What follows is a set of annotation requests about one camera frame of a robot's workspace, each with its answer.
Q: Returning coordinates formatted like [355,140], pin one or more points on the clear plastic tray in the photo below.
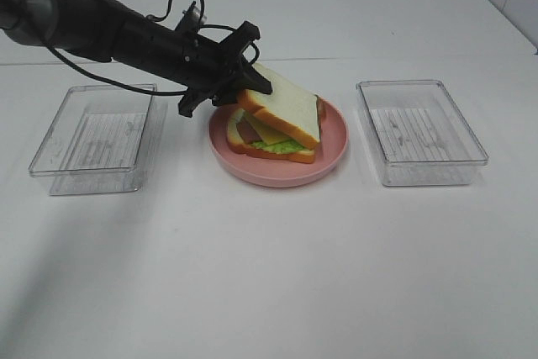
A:
[99,141]
[417,135]

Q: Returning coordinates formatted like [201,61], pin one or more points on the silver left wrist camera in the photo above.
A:
[192,20]

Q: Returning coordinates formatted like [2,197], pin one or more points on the clear right plastic tray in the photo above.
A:
[417,135]

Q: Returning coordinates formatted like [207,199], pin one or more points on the pink round plate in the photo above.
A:
[281,173]

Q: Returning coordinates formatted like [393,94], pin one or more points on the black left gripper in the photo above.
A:
[219,71]

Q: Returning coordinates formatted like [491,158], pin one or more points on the bread slice on plate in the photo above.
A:
[237,145]

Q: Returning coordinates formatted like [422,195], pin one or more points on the bread slice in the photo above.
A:
[237,145]
[289,109]

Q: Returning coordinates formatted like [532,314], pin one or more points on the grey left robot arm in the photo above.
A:
[106,30]

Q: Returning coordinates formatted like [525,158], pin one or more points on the green lettuce leaf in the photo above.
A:
[284,147]

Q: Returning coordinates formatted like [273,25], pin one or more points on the clear left plastic tray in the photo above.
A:
[99,141]

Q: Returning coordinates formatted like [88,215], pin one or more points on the yellow cheese slice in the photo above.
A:
[268,135]

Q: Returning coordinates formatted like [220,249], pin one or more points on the bacon strip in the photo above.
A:
[321,110]
[247,133]

